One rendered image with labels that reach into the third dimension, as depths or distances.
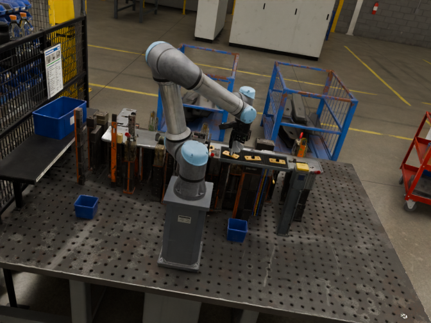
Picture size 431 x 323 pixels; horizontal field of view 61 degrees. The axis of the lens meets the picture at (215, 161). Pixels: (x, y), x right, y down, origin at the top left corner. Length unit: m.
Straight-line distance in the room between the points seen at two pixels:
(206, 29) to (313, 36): 2.76
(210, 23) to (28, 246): 8.51
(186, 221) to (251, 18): 8.52
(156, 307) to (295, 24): 8.73
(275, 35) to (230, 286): 8.62
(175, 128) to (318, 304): 1.07
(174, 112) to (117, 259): 0.79
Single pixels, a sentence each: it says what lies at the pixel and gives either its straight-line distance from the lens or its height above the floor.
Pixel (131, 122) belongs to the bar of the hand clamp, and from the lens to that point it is 2.10.
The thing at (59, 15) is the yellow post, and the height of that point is 1.56.
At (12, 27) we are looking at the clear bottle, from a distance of 2.24.
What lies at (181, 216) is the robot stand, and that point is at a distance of 1.65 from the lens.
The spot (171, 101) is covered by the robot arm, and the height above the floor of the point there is 1.50.
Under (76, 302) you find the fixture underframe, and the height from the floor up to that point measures 0.45.
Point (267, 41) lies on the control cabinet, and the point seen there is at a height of 0.27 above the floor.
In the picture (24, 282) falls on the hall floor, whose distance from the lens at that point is 2.82.
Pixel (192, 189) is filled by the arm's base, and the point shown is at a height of 1.15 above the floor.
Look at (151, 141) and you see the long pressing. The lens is 2.27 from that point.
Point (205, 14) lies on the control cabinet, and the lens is 9.90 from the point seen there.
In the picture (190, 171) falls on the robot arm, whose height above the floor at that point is 1.24.
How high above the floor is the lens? 2.06
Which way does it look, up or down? 30 degrees down
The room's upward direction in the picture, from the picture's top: 10 degrees clockwise
